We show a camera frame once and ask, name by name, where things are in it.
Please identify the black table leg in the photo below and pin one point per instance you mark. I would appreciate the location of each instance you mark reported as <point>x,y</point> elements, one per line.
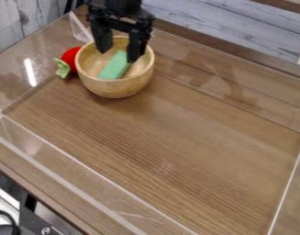
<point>32,203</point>

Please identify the clear acrylic corner bracket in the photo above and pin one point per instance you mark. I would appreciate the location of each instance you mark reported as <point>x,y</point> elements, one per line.
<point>82,33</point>

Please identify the light wooden bowl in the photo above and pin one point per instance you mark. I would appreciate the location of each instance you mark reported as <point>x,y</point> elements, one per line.
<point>92,61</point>

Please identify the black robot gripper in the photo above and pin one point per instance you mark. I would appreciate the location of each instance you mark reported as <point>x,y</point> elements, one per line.
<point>124,15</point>

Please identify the clear acrylic tray wall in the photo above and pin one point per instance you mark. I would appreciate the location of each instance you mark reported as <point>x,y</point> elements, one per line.
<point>105,171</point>

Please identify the red toy strawberry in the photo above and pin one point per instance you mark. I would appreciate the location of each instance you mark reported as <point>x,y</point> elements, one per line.
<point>66,63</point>

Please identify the green rectangular block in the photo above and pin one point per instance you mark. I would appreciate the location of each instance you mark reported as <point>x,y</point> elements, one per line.
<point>117,67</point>

